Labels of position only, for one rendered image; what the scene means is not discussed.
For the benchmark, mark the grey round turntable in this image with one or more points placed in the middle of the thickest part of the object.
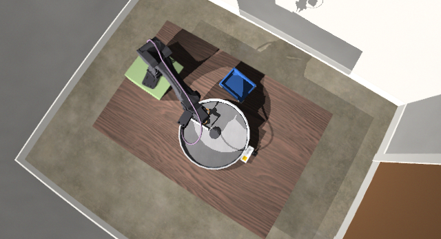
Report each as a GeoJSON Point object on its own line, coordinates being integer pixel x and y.
{"type": "Point", "coordinates": [224, 138]}

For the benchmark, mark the blue open crate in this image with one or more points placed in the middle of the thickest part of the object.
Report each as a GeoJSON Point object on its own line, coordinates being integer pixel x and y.
{"type": "Point", "coordinates": [237, 84]}

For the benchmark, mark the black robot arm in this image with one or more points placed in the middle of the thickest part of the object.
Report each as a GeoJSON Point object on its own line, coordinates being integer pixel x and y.
{"type": "Point", "coordinates": [165, 67]}

